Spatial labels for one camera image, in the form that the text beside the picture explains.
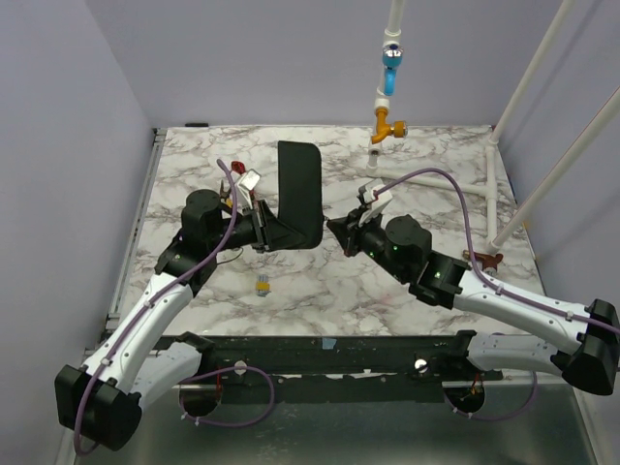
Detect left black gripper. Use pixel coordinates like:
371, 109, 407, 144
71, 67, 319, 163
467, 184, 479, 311
208, 199, 305, 254

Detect black zip tool case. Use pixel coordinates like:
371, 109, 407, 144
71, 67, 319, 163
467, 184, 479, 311
277, 140, 324, 249

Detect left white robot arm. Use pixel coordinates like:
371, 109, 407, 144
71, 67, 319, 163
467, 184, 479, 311
54, 187, 323, 456

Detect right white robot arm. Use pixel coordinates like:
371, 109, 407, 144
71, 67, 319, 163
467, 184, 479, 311
326, 209, 619, 395

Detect yellow hex key set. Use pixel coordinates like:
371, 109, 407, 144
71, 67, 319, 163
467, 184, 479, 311
255, 275, 270, 296

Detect red black utility knife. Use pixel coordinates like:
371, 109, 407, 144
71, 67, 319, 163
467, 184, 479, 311
231, 161, 246, 175

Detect orange faucet on pipe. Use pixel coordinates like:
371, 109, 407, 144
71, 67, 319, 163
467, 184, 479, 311
370, 107, 408, 145

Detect brown brass faucet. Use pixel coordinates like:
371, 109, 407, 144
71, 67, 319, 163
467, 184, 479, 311
462, 250, 504, 276

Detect blue valve on pipe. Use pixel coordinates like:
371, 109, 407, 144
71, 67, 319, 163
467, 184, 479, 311
382, 43, 404, 96

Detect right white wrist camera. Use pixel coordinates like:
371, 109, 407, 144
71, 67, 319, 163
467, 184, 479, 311
357, 179, 392, 227

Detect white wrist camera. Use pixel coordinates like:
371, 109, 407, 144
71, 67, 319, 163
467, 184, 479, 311
357, 179, 392, 227
235, 169, 261, 208

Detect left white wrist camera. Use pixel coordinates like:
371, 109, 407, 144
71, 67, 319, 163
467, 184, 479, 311
235, 169, 261, 208

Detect yellow handled pliers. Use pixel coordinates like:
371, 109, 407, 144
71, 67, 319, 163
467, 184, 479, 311
219, 181, 237, 215

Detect white PVC pipe frame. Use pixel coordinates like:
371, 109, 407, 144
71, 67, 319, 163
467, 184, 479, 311
365, 0, 620, 249

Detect aluminium frame rail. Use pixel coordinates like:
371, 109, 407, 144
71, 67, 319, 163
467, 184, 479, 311
52, 127, 169, 465

